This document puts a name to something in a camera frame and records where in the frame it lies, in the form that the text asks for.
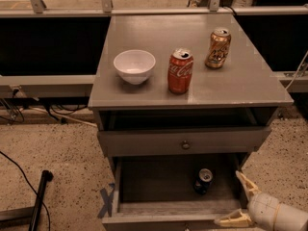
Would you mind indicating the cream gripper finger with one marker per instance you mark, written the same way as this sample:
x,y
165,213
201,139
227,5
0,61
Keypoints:
x,y
235,219
250,188

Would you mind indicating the white rounded gripper body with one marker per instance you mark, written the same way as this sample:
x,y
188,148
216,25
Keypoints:
x,y
264,208

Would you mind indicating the blue pepsi can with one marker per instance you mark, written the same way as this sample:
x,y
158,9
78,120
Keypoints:
x,y
203,181

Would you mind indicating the grey open middle drawer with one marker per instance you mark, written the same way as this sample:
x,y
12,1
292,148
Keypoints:
x,y
155,193

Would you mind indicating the round brass drawer knob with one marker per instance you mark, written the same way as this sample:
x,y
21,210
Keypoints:
x,y
185,145

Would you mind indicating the grey top drawer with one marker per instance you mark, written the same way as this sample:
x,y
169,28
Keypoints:
x,y
161,132

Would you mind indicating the grey wooden drawer cabinet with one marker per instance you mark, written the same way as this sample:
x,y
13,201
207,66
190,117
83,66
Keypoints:
x,y
244,81

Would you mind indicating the red coca-cola can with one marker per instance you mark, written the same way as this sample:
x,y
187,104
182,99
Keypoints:
x,y
180,70

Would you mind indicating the gold soda can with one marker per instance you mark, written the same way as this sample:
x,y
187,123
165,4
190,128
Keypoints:
x,y
220,41

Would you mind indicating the white ceramic bowl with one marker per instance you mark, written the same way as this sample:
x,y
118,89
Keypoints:
x,y
134,66

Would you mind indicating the black metal stand leg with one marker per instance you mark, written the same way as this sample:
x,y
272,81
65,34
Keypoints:
x,y
46,177

